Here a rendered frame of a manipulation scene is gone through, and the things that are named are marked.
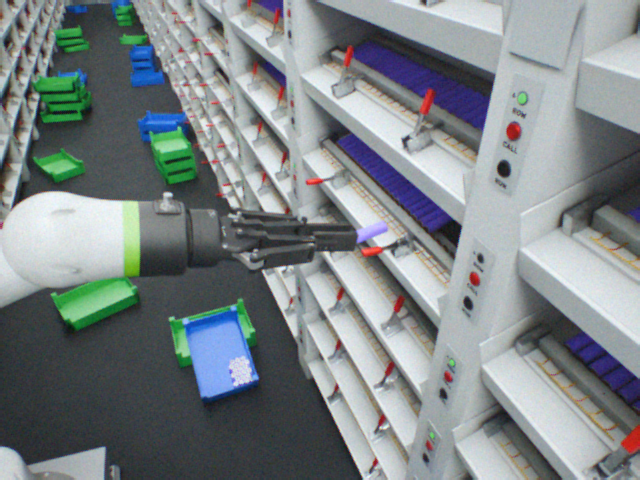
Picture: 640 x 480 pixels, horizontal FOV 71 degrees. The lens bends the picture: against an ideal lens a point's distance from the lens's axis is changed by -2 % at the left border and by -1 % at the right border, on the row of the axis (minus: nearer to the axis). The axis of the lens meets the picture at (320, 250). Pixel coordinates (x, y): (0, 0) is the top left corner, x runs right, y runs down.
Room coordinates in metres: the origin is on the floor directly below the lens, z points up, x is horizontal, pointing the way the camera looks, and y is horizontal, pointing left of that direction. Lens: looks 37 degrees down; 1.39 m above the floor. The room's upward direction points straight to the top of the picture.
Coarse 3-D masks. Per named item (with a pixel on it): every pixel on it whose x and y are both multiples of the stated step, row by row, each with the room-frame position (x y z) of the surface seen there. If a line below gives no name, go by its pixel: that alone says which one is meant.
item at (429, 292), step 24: (336, 120) 1.08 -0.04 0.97; (312, 144) 1.06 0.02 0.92; (312, 168) 0.98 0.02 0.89; (336, 192) 0.87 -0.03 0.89; (360, 192) 0.84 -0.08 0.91; (384, 192) 0.83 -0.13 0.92; (360, 216) 0.77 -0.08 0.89; (384, 216) 0.75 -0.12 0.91; (384, 240) 0.69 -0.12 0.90; (408, 264) 0.61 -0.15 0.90; (432, 264) 0.60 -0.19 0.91; (408, 288) 0.59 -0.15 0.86; (432, 288) 0.55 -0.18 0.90; (432, 312) 0.52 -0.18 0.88
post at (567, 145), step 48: (576, 48) 0.41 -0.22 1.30; (528, 144) 0.43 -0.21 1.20; (576, 144) 0.42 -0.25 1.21; (624, 144) 0.44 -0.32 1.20; (480, 192) 0.47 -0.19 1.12; (528, 192) 0.41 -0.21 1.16; (528, 288) 0.42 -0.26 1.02; (480, 336) 0.42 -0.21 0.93; (432, 384) 0.48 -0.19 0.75; (480, 384) 0.41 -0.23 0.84
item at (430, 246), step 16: (352, 176) 0.90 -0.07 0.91; (368, 192) 0.83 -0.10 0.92; (384, 208) 0.76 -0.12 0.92; (400, 208) 0.73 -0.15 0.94; (400, 224) 0.70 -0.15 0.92; (416, 224) 0.68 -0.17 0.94; (416, 240) 0.66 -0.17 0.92; (432, 240) 0.63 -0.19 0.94; (432, 256) 0.61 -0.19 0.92; (448, 256) 0.59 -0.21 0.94; (448, 272) 0.57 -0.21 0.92
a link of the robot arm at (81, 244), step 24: (48, 192) 0.44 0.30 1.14; (24, 216) 0.40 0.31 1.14; (48, 216) 0.40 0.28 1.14; (72, 216) 0.41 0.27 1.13; (96, 216) 0.42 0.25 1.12; (120, 216) 0.43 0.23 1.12; (0, 240) 0.39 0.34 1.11; (24, 240) 0.38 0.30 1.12; (48, 240) 0.38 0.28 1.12; (72, 240) 0.39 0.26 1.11; (96, 240) 0.40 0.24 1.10; (120, 240) 0.41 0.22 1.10; (24, 264) 0.37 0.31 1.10; (48, 264) 0.37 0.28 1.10; (72, 264) 0.38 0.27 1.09; (96, 264) 0.39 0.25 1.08; (120, 264) 0.40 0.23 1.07
